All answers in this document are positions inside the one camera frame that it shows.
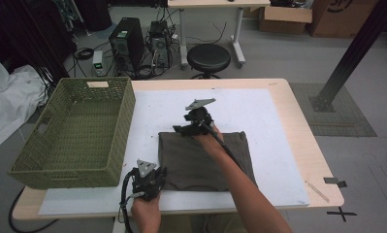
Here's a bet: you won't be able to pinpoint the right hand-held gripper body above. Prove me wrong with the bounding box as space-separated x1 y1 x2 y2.
182 97 217 137

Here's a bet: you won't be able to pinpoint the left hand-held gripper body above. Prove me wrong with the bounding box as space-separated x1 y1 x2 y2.
130 158 168 202

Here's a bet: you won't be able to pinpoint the grey-brown printed t-shirt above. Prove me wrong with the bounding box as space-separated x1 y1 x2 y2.
157 130 259 193

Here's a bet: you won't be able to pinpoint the green woven basket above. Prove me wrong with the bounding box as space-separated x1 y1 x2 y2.
7 77 137 190

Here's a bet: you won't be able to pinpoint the person's right hand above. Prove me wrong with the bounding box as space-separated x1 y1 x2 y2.
193 123 225 157

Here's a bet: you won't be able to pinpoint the person's left hand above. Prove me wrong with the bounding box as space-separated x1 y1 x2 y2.
130 192 163 233

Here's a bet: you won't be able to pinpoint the black round stool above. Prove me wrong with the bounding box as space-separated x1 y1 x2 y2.
186 43 232 81

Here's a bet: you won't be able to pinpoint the person's legs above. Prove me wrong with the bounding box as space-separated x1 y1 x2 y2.
161 213 247 233

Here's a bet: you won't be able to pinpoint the open grey computer tower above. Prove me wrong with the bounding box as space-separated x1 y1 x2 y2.
147 19 173 69

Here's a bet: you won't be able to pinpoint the light wooden table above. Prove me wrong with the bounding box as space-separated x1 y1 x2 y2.
12 78 345 221

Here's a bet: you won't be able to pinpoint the black computer tower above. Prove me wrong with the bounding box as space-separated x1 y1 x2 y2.
108 17 145 74

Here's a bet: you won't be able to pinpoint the white power unit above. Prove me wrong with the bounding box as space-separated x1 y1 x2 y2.
92 50 107 78

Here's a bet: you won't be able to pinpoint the white-legged desk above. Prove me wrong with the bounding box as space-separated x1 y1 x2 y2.
167 0 272 70

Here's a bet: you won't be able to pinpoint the small open cardboard box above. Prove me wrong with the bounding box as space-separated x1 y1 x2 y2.
258 5 313 36

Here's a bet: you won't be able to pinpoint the grey floor mat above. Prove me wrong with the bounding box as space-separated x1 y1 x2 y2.
289 82 378 138

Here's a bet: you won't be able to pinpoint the black tape piece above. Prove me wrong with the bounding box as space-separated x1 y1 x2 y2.
322 177 348 189

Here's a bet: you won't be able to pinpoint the white cloth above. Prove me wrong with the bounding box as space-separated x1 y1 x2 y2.
0 50 48 155

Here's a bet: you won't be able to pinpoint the large cardboard box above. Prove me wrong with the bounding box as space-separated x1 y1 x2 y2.
306 0 380 39

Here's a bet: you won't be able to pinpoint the dark curtain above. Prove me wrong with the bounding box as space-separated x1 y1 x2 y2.
0 0 78 82

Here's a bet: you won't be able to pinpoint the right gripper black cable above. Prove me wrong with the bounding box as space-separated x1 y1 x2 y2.
199 119 244 167

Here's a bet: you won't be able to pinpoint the black floor cable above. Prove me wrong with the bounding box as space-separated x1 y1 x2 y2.
8 186 59 233

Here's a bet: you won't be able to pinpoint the black metal post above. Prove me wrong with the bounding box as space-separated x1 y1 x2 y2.
308 0 387 114

